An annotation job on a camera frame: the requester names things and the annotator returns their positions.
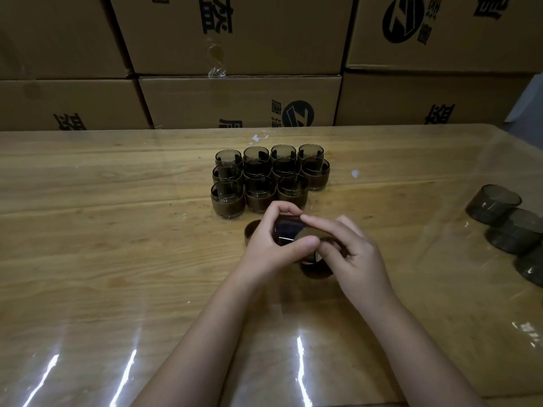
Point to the person's left hand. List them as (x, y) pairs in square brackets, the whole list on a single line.
[(263, 258)]

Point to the person's right hand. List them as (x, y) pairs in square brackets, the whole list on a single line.
[(365, 271)]

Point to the pile of brown sleeve rings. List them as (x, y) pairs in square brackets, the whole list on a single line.
[(316, 272)]

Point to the cluster of smoky glass cups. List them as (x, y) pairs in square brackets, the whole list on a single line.
[(492, 203)]

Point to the person's left forearm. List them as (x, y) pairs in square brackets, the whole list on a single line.
[(199, 360)]

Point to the person's right forearm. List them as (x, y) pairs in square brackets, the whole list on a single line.
[(424, 364)]

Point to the white paper scrap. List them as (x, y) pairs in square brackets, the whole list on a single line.
[(256, 138)]

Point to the stack of brown cardboard boxes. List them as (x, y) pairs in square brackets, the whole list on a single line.
[(237, 101)]

